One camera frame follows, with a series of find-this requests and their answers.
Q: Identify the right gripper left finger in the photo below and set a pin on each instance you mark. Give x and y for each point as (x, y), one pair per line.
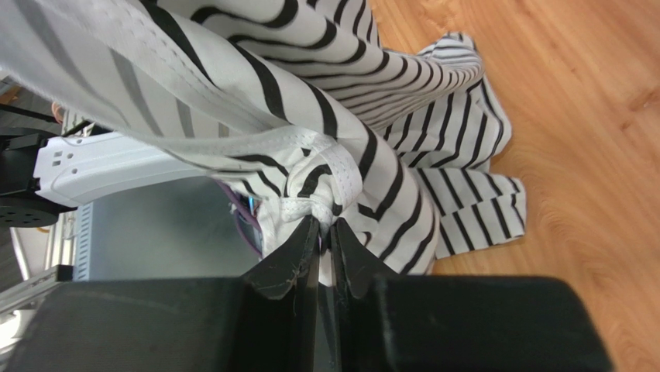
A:
(263, 320)

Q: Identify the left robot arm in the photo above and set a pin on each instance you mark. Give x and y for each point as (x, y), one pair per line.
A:
(44, 175)

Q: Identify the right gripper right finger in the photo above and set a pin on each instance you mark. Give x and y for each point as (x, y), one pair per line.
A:
(394, 322)

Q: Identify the black white striped tank top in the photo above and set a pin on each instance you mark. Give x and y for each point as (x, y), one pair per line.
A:
(295, 103)

